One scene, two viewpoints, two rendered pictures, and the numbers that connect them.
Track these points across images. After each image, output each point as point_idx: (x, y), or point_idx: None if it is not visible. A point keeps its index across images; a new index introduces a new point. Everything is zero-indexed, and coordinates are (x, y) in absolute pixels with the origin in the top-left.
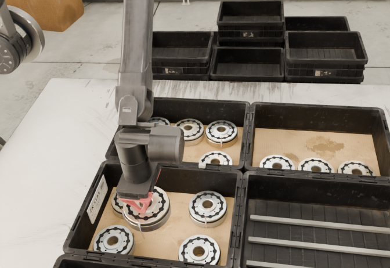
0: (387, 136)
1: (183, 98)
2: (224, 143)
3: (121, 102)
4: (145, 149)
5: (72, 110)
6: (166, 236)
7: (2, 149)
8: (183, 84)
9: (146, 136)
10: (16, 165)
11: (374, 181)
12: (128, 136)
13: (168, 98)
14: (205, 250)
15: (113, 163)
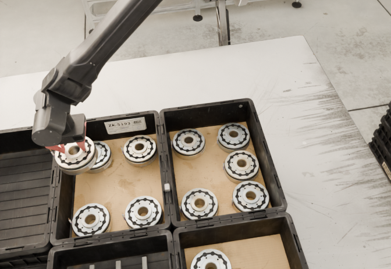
0: None
1: (264, 141)
2: (234, 205)
3: (52, 70)
4: None
5: (266, 69)
6: (113, 191)
7: (201, 49)
8: (358, 143)
9: (42, 106)
10: (188, 66)
11: None
12: (43, 94)
13: (259, 127)
14: (91, 224)
15: (155, 118)
